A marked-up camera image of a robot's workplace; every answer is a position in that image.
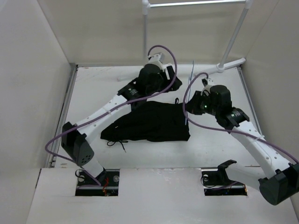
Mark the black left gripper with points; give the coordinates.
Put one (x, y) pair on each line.
(162, 74)

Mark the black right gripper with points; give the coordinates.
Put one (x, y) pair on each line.
(194, 103)

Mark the light blue wire hanger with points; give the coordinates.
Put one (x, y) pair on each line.
(189, 81)

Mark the black trousers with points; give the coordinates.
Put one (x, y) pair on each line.
(152, 121)

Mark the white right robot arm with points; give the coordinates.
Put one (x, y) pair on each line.
(276, 178)

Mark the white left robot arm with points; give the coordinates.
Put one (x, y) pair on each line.
(77, 138)

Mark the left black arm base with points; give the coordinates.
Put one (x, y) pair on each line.
(109, 184)

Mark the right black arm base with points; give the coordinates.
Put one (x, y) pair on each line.
(216, 182)

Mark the white garment rack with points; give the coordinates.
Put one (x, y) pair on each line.
(205, 31)

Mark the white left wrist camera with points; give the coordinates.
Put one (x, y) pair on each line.
(157, 59)

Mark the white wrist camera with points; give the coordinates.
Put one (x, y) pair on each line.
(157, 59)
(208, 83)

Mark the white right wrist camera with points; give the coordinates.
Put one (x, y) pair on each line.
(208, 83)

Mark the left aluminium table rail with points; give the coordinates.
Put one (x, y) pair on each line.
(54, 146)

